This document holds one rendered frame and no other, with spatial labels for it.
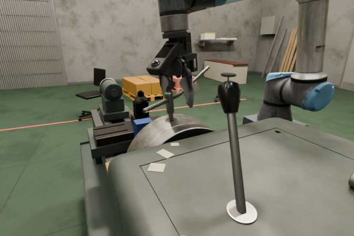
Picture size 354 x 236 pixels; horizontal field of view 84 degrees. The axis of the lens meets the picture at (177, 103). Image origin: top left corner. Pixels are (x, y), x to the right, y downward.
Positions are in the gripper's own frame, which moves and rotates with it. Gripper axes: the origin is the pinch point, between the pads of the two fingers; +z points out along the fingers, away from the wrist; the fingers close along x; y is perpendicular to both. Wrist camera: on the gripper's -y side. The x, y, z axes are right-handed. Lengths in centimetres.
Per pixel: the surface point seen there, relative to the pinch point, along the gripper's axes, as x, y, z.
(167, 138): -5.0, -11.3, 5.0
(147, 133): 3.6, -10.2, 6.1
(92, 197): 70, -4, 71
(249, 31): 294, 961, 5
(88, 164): 105, 13, 71
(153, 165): -13.7, -25.0, 0.8
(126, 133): 50, 15, 30
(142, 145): 2.3, -13.7, 7.9
